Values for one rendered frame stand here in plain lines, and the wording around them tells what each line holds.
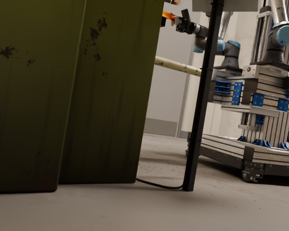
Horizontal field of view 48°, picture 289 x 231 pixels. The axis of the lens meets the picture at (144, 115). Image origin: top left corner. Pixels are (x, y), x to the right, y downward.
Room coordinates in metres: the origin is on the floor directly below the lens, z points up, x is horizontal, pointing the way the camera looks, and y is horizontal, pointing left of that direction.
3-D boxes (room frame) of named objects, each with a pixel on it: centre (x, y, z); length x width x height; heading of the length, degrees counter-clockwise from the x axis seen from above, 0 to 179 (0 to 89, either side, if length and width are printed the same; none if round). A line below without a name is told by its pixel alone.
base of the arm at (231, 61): (2.74, -0.65, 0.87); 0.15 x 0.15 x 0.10
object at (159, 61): (1.75, -0.15, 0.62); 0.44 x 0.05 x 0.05; 127
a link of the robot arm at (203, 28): (2.34, -0.31, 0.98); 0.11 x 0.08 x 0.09; 127
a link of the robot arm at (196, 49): (2.33, -0.33, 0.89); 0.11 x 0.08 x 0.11; 64
